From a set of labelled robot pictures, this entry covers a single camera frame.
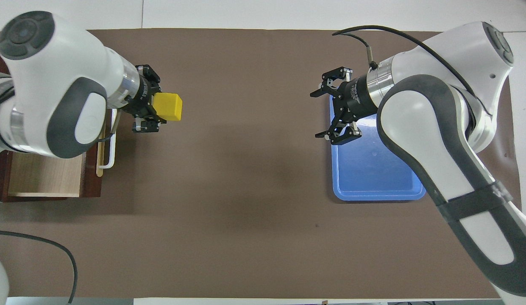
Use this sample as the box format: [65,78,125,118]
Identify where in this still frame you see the yellow block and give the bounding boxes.
[153,92,183,122]

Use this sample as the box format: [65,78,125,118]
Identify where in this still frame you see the brown table mat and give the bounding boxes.
[0,28,524,299]

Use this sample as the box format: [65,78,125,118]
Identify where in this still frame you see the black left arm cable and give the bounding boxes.
[0,109,121,305]

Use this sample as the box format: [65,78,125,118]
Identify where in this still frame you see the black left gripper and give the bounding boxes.
[121,64,167,133]

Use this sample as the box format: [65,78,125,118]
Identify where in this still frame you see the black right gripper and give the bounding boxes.
[310,67,378,146]

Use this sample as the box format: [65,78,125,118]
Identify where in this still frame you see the blue plastic tray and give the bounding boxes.
[329,95,427,201]

